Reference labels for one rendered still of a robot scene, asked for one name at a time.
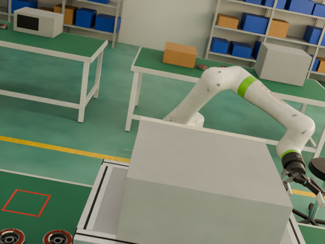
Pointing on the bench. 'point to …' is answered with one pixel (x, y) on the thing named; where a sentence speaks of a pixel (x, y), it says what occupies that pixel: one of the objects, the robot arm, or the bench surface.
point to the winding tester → (200, 188)
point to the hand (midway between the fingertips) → (305, 199)
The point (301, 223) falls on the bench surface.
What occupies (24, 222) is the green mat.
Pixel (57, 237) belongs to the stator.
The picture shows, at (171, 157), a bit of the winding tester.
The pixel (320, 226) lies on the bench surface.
